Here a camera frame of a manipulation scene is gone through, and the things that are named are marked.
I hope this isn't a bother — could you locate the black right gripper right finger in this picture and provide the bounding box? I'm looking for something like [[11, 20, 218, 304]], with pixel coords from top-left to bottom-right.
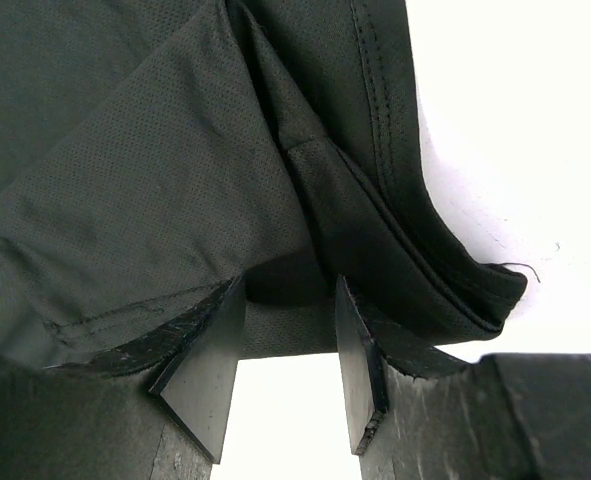
[[335, 278, 591, 479]]

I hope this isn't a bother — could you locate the black t shirt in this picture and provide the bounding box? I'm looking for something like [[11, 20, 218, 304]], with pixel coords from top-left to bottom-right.
[[0, 1, 527, 362]]

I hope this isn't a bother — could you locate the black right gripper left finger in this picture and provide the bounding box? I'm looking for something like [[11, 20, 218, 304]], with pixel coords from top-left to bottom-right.
[[0, 278, 246, 479]]

